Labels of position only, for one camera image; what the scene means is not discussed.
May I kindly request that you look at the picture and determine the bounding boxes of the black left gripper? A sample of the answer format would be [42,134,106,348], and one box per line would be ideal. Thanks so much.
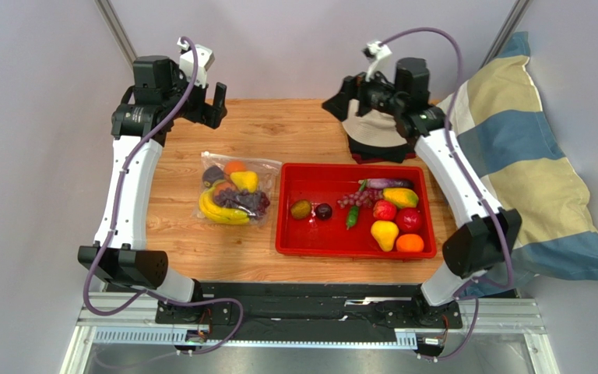
[161,64,226,129]

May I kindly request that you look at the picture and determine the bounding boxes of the orange fruit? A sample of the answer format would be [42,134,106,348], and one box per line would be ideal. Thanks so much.
[223,160,248,176]
[396,234,424,253]

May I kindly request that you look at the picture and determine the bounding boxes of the small orange pumpkin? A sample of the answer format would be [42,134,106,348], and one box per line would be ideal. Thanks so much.
[213,181,238,197]

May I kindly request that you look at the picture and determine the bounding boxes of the yellow lemon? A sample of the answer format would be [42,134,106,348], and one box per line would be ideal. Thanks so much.
[230,171,259,193]

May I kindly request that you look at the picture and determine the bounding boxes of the clear dotted zip top bag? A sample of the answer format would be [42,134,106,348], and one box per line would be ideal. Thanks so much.
[193,151,283,226]

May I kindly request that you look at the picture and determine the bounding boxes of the yellow banana bunch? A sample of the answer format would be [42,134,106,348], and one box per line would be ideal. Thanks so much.
[199,182,250,225]

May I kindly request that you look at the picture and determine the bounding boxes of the dark purple grape bunch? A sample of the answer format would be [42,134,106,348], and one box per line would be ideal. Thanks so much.
[213,188,270,220]

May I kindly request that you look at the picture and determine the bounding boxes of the yellow pear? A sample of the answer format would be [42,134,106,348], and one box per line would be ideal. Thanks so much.
[370,221,399,252]

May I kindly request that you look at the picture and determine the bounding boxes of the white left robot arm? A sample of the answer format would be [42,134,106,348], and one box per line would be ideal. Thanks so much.
[77,48,227,316]

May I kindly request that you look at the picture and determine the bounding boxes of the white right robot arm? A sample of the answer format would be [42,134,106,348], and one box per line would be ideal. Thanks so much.
[322,58,522,326]

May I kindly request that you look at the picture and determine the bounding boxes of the beige bucket hat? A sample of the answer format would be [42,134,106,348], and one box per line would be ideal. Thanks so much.
[341,99,407,148]

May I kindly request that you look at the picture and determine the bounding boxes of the purple eggplant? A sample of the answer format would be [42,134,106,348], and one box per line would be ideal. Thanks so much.
[365,178,414,190]

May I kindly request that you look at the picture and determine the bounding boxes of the light purple grape bunch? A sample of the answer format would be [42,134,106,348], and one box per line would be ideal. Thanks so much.
[336,189,383,208]

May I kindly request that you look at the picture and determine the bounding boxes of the dark purple plum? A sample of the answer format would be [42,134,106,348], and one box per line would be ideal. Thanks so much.
[315,203,332,221]

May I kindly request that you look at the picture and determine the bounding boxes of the yellow green mango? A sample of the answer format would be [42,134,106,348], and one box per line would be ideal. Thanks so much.
[382,188,420,209]

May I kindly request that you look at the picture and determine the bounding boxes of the small green pepper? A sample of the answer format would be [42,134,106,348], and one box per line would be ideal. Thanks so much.
[346,205,360,230]

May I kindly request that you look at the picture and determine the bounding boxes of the brown kiwi fruit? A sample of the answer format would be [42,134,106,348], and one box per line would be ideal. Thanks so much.
[290,199,312,220]

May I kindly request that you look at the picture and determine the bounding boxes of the red strawberry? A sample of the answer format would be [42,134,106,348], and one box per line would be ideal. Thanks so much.
[372,199,397,221]

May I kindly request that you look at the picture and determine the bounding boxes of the red plastic tray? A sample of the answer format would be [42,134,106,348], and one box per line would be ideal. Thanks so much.
[276,163,438,261]

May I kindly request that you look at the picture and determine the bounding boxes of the red apple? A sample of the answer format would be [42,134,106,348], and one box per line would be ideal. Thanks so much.
[395,207,424,234]

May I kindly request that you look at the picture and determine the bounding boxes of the blue yellow striped pillow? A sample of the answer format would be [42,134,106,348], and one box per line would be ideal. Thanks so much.
[439,32,598,297]

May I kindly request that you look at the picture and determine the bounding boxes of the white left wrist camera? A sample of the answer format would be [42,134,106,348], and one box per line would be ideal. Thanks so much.
[177,37,215,89]

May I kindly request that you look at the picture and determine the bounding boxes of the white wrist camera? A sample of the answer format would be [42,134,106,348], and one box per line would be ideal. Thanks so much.
[177,37,215,89]
[362,41,392,82]

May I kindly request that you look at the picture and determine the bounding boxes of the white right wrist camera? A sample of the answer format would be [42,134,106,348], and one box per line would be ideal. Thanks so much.
[362,41,392,82]

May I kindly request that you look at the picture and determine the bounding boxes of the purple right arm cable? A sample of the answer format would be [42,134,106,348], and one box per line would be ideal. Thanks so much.
[379,27,515,362]

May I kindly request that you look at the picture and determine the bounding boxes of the left aluminium frame post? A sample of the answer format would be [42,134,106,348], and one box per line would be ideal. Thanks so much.
[94,0,138,67]

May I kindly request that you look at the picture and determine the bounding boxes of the aluminium frame post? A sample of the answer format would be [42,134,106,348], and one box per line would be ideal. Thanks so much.
[480,0,533,67]
[94,0,138,67]

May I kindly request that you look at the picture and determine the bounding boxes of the right aluminium frame post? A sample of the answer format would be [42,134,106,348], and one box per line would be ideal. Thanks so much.
[480,0,533,67]

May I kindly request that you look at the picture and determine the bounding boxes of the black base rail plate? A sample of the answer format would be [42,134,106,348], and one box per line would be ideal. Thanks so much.
[151,282,463,344]

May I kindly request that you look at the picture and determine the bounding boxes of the aluminium base frame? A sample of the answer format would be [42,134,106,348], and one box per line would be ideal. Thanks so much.
[61,296,559,373]

